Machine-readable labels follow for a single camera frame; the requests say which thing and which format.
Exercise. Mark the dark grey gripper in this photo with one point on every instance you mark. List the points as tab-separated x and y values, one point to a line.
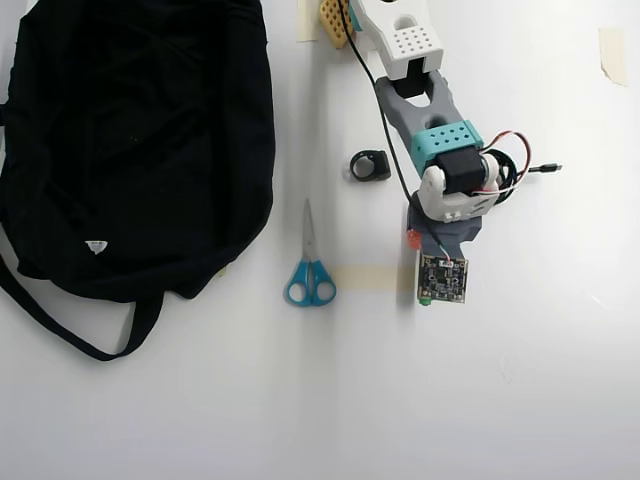
462	234

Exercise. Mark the green marker with black barrel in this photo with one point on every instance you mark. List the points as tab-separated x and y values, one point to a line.
424	301

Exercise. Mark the grey teal white robot arm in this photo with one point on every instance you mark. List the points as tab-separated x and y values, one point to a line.
410	45

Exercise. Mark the black fabric bag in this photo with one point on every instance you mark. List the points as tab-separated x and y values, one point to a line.
125	150

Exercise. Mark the beige masking tape strip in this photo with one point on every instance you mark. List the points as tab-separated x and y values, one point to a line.
365	277
614	55
307	20

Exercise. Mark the bare camera circuit board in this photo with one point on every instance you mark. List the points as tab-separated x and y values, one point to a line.
442	277

